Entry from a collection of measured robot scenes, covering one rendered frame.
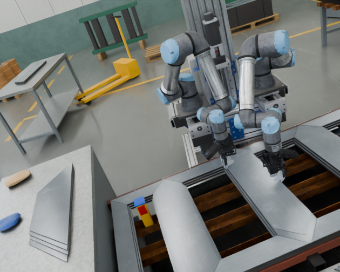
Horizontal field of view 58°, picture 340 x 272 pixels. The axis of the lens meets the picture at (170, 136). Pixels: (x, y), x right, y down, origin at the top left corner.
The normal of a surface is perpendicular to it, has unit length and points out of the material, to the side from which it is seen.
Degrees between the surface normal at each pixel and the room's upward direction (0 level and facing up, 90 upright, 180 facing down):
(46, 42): 90
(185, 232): 0
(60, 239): 0
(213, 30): 90
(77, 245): 0
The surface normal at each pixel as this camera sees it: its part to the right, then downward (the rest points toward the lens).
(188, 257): -0.28, -0.83
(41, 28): 0.07, 0.49
